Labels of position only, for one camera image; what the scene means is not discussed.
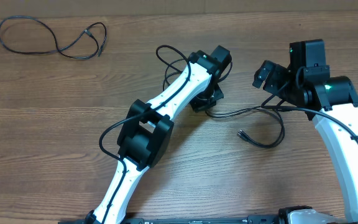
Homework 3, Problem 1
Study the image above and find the black cable silver USB plug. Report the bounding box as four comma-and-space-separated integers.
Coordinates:
0, 15, 108, 60

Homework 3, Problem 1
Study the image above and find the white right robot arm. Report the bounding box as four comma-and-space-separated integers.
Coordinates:
253, 39, 358, 223

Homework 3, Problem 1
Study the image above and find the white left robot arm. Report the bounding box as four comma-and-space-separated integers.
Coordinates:
84, 45, 232, 223

